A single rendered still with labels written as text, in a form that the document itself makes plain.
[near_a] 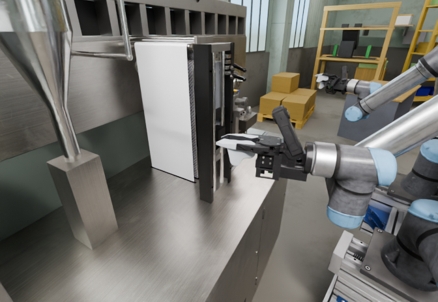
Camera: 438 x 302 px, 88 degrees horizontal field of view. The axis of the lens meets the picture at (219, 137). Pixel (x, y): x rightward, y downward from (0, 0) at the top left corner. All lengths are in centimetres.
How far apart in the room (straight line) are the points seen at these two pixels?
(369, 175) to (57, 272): 78
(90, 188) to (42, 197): 30
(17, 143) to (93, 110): 25
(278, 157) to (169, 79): 51
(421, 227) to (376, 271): 20
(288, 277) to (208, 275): 118
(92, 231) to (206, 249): 33
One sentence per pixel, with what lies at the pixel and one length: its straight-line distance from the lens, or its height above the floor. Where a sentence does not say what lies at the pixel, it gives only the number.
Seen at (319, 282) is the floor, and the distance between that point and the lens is 185.
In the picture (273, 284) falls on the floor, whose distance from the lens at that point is 177.
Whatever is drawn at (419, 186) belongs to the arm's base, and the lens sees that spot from 132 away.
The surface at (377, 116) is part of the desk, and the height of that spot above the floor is 44.
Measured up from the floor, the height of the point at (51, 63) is 141.
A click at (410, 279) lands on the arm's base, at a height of 84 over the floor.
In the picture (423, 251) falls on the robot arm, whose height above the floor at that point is 98.
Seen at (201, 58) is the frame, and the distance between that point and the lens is 66.
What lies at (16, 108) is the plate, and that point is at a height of 127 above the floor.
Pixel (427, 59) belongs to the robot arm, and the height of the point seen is 137.
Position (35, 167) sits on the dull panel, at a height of 108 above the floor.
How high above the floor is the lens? 147
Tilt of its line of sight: 25 degrees down
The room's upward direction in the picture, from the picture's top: straight up
